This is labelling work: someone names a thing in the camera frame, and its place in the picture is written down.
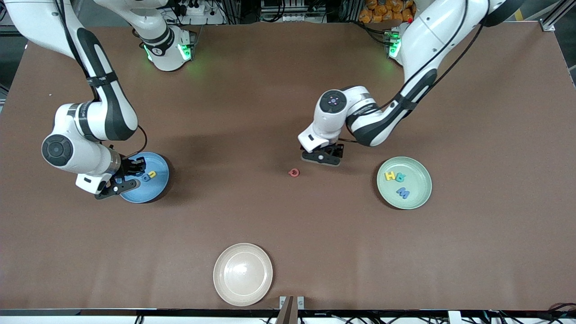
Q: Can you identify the black equipment rack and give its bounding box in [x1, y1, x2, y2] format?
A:
[260, 0, 327, 23]

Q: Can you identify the metal camera post bracket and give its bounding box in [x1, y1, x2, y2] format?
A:
[279, 295, 306, 324]

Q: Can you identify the beige plate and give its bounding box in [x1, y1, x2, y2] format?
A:
[213, 243, 274, 307]

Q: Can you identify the blue plate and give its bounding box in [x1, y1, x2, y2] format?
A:
[119, 152, 170, 204]

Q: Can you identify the aluminium frame profile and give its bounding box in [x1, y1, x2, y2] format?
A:
[542, 0, 576, 32]

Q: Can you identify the pile of orange items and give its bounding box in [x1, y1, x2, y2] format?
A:
[359, 0, 415, 23]

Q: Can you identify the white power strip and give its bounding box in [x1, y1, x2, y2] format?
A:
[176, 0, 225, 26]

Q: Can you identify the pale green plate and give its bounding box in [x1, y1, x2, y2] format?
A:
[377, 156, 433, 210]

